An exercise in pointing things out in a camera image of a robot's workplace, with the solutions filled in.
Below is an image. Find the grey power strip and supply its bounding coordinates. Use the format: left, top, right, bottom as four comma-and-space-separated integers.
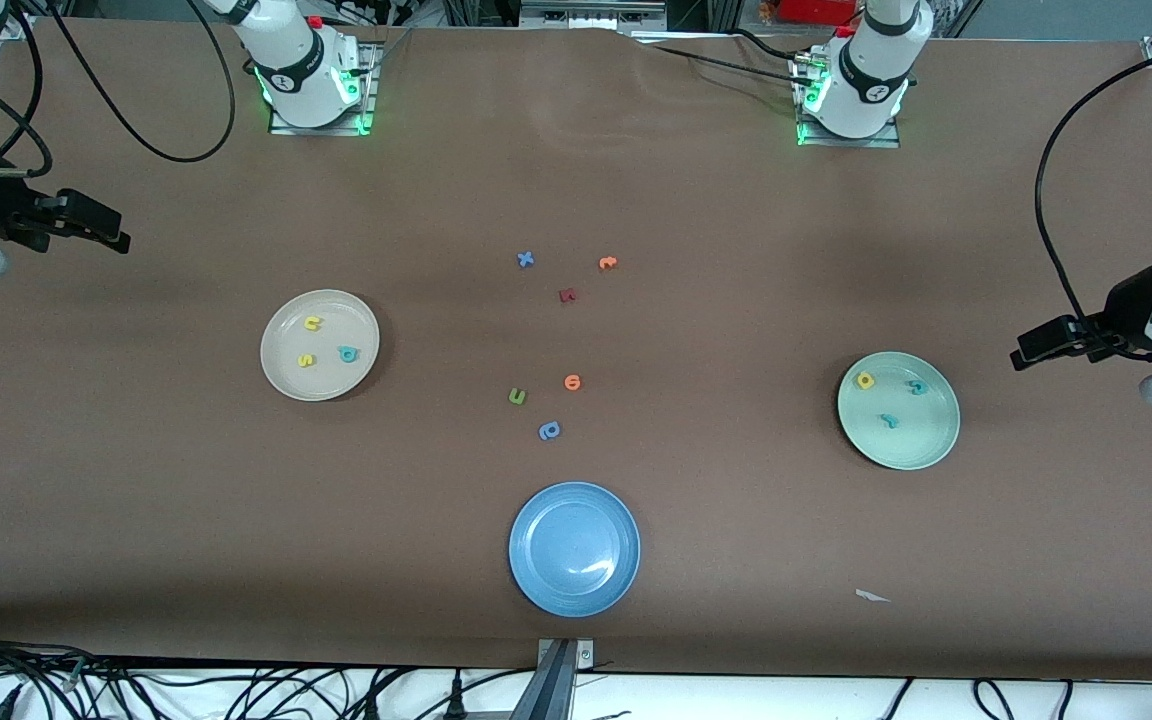
519, 0, 669, 33

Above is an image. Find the black base cable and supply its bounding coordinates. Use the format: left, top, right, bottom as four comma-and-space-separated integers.
731, 28, 817, 63
636, 42, 815, 87

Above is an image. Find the blue plate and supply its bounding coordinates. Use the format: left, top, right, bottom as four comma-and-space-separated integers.
508, 482, 642, 618

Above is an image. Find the aluminium profile beam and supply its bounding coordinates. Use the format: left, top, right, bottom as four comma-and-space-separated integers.
511, 640, 579, 720

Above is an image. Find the brown table cover sheet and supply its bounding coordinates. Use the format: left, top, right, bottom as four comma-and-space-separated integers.
0, 15, 1152, 683

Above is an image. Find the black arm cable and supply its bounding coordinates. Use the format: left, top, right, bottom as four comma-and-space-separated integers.
46, 0, 237, 164
0, 0, 54, 177
1034, 40, 1152, 331

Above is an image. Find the green plate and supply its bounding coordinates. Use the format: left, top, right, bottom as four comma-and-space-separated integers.
837, 351, 962, 471

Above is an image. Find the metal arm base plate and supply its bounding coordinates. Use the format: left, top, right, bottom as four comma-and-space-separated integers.
796, 55, 902, 149
269, 45, 378, 137

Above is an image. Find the red box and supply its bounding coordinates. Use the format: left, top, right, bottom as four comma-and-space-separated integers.
774, 0, 862, 26

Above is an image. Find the beige brown plate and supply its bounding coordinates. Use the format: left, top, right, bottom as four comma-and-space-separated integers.
260, 289, 381, 403

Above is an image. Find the metal bracket plate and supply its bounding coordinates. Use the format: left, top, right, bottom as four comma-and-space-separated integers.
536, 638, 595, 669

